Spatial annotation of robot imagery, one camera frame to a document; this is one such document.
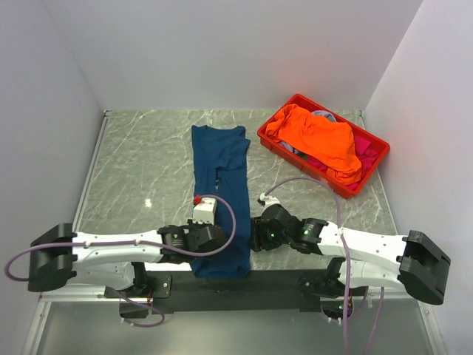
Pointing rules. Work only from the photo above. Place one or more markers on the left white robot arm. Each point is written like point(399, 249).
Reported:
point(62, 256)

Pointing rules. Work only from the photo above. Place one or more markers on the blue mickey t shirt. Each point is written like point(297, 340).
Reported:
point(220, 168)

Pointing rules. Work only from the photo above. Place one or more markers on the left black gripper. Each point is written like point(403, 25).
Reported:
point(192, 225)

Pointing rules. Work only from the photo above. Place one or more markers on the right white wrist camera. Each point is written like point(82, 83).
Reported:
point(267, 200)

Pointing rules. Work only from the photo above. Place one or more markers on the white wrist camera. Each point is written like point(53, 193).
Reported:
point(204, 210)
point(267, 200)

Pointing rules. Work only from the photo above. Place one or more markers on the aluminium rail frame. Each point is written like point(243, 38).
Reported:
point(72, 296)

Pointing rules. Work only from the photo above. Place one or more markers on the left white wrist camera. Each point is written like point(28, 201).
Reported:
point(204, 210)

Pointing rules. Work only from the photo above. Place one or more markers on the lavender t shirt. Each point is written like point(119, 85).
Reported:
point(323, 113)

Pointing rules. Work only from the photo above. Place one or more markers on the black base beam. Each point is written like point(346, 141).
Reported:
point(301, 289)

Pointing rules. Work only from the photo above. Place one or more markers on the orange t shirt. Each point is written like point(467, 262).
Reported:
point(331, 143)

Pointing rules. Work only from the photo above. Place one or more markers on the magenta t shirt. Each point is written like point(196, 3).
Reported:
point(364, 152)

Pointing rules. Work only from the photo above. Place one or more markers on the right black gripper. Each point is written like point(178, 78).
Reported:
point(258, 228)

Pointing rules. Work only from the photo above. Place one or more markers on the red plastic bin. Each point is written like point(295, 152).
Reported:
point(298, 158)

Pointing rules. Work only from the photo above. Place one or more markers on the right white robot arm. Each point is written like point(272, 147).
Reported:
point(414, 263)

